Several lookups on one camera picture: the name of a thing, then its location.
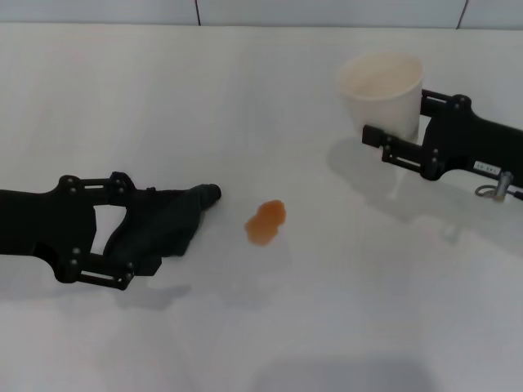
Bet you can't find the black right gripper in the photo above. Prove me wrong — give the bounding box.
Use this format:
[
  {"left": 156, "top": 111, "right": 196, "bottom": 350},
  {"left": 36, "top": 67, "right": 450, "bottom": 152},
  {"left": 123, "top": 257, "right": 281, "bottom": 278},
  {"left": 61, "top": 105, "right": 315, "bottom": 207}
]
[{"left": 360, "top": 87, "right": 523, "bottom": 194}]

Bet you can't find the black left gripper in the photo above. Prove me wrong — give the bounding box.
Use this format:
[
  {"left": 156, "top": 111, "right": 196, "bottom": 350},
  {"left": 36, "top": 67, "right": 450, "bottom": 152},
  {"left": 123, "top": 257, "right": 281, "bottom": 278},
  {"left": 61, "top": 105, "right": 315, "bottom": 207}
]
[{"left": 0, "top": 171, "right": 163, "bottom": 292}]

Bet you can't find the dark blue rag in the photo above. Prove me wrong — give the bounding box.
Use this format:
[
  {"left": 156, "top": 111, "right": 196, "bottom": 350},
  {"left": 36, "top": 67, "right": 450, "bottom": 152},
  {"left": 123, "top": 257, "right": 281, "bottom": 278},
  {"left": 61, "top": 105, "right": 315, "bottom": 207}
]
[{"left": 104, "top": 183, "right": 222, "bottom": 270}]

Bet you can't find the white paper cup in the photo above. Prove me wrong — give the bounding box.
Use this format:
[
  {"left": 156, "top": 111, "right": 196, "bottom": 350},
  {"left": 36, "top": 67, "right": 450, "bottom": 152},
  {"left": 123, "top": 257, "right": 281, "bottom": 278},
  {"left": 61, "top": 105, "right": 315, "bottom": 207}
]
[{"left": 335, "top": 51, "right": 424, "bottom": 144}]

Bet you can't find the orange liquid stain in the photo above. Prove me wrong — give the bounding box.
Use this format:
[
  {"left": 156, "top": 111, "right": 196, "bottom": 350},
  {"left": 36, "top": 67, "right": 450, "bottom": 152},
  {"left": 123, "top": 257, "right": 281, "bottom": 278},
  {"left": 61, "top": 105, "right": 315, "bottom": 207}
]
[{"left": 244, "top": 198, "right": 288, "bottom": 247}]

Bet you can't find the right arm cable with connector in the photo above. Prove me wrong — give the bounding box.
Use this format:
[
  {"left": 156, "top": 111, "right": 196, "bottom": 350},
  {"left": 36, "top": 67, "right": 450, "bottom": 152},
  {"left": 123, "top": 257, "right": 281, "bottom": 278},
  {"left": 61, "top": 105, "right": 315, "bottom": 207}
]
[{"left": 473, "top": 171, "right": 523, "bottom": 203}]

